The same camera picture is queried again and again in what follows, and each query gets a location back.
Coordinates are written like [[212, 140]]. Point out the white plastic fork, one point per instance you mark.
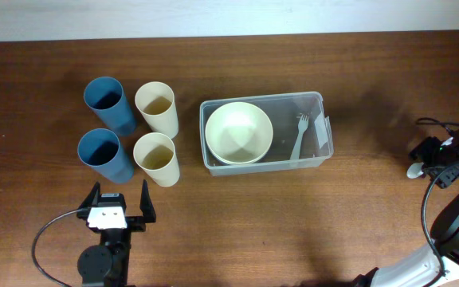
[[302, 127]]

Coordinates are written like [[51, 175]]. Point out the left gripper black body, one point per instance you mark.
[[135, 223]]

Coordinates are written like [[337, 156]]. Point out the cream bowl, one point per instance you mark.
[[240, 156], [238, 125]]

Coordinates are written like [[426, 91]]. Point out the clear plastic storage container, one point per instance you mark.
[[284, 110]]

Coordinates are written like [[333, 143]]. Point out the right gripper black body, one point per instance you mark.
[[433, 155]]

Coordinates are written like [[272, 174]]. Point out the white plastic spoon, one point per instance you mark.
[[415, 171]]

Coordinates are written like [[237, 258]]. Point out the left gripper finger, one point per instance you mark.
[[146, 205], [91, 199]]

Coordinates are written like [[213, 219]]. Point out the blue plastic cup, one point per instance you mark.
[[105, 96], [102, 150]]

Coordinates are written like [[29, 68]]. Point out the cream plastic cup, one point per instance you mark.
[[156, 103], [155, 154]]

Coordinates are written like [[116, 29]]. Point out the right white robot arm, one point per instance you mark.
[[437, 262]]

